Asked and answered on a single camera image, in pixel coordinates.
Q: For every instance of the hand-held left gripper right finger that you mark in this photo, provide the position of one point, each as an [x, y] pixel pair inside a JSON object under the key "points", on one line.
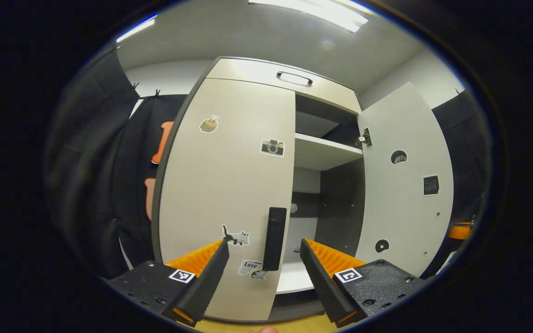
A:
{"points": [[322, 286]]}

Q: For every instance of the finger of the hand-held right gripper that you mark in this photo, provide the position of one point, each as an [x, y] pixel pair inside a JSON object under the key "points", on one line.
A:
{"points": [[460, 231]]}

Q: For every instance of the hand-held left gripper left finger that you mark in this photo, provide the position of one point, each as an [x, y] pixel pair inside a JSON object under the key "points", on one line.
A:
{"points": [[206, 282]]}

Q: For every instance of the beige door with headphone sticker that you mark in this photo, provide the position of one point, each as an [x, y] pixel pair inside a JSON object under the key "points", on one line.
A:
{"points": [[400, 208]]}

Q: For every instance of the beige door with camera sticker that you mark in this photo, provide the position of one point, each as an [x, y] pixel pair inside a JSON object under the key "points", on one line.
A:
{"points": [[229, 185]]}

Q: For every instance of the beige double-door shoe cabinet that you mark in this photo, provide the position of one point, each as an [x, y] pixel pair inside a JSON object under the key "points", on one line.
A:
{"points": [[248, 69]]}

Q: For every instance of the white cabinet shelf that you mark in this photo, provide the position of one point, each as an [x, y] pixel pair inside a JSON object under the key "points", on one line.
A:
{"points": [[294, 280], [322, 152]]}

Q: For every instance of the metal door hinge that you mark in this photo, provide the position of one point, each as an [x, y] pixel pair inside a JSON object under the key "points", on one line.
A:
{"points": [[365, 137]]}

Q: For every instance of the black backdrop cloth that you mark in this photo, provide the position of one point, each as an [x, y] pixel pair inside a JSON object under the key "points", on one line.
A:
{"points": [[90, 185]]}

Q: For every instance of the small ceiling light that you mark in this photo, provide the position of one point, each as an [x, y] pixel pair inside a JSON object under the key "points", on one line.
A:
{"points": [[137, 28]]}

